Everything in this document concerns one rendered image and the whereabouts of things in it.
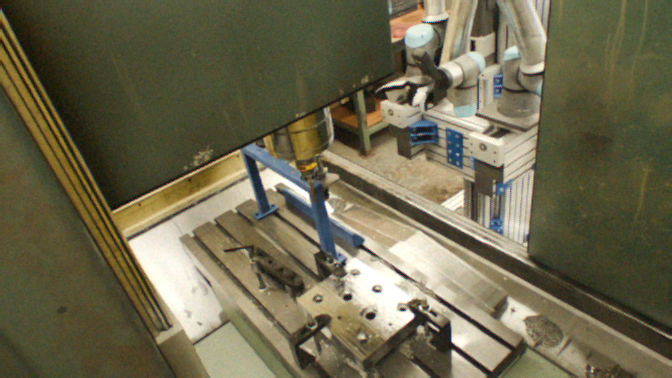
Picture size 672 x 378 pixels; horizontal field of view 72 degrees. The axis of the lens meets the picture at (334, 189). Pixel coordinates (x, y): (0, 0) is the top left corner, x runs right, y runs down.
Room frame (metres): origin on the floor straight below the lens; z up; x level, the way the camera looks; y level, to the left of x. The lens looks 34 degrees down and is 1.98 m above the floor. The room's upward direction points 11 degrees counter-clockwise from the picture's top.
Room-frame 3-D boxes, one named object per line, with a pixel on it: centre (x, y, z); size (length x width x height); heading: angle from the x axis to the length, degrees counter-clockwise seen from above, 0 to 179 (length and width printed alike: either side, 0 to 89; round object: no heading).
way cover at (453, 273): (1.34, -0.18, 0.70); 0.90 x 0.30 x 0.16; 32
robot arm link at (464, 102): (1.35, -0.46, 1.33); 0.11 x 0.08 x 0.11; 8
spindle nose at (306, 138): (0.96, 0.06, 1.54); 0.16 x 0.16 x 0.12
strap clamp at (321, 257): (1.06, 0.06, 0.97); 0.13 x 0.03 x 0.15; 32
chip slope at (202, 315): (1.51, 0.40, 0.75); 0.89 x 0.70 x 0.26; 122
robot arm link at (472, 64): (1.34, -0.46, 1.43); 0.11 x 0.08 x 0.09; 120
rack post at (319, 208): (1.17, 0.06, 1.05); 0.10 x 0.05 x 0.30; 122
